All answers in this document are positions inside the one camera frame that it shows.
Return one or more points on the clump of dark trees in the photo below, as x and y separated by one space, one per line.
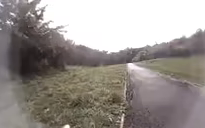
30 43

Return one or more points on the mown grass field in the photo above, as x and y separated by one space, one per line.
186 68

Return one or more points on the grass verge with weeds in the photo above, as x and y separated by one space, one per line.
80 95

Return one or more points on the dark asphalt path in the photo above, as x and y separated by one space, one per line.
163 100

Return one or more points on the distant row of trees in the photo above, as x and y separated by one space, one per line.
123 56

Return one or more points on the robot's own part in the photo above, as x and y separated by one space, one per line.
66 126

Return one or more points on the pale kerb strip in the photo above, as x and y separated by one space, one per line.
124 96

